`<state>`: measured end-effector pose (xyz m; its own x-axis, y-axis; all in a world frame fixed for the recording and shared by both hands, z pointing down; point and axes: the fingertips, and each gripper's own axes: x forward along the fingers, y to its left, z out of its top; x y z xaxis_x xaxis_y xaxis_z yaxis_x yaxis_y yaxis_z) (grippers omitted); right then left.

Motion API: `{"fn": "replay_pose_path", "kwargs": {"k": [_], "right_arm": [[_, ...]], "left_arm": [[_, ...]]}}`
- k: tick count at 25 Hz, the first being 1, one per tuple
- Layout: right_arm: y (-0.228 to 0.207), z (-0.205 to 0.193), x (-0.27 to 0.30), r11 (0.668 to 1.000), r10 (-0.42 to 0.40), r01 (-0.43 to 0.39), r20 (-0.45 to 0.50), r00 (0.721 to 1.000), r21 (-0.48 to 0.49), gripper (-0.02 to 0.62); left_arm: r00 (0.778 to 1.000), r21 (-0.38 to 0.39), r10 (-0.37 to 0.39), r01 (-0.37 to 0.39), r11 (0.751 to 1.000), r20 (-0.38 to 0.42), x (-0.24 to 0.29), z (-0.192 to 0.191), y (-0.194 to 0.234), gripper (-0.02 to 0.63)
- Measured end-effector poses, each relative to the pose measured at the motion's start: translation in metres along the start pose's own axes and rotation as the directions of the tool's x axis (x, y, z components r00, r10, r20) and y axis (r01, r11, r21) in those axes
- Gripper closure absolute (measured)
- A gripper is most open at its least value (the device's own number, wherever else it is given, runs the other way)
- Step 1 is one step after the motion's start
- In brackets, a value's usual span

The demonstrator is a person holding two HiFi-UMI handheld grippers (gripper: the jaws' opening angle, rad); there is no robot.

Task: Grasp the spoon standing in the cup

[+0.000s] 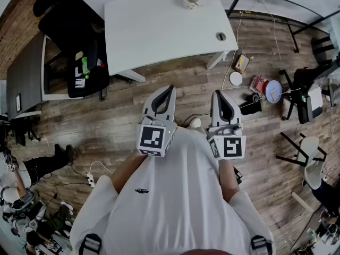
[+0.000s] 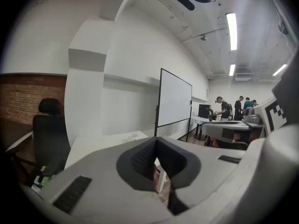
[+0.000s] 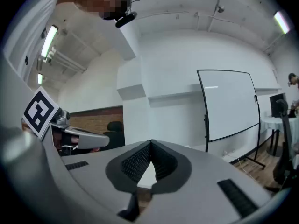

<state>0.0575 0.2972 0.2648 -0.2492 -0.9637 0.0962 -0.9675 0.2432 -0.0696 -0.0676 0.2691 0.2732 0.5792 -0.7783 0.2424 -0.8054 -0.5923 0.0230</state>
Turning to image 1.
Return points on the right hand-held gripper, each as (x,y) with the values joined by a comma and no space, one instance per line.
(231,146)

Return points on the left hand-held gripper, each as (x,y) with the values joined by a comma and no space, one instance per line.
(151,139)

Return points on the white cup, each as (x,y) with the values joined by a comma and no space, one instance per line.
(187,3)

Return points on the person's left forearm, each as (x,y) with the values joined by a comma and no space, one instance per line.
(127,171)

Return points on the person's right forearm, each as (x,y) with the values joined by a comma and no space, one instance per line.
(228,179)

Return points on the person's white shoe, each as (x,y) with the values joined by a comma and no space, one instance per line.
(195,121)

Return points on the white round disc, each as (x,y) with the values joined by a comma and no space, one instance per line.
(236,78)

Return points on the white table leg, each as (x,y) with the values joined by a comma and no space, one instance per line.
(132,76)
(215,60)

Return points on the red books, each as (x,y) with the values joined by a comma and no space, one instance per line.
(257,83)

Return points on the small cardboard box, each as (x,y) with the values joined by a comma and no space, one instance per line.
(241,62)

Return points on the black power adapter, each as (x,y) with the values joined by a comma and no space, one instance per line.
(238,177)

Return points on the black tripod with equipment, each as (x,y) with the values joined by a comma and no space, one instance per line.
(302,94)

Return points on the green bottle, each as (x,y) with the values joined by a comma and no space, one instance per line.
(85,66)

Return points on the person's white shirt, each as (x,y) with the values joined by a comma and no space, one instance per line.
(172,195)

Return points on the white chair with black legs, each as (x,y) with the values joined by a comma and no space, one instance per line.
(308,153)

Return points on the white power strip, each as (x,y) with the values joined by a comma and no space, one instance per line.
(91,179)

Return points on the black office chair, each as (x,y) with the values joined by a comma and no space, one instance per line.
(69,30)

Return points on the dark grey desk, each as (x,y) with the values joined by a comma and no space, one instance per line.
(25,73)

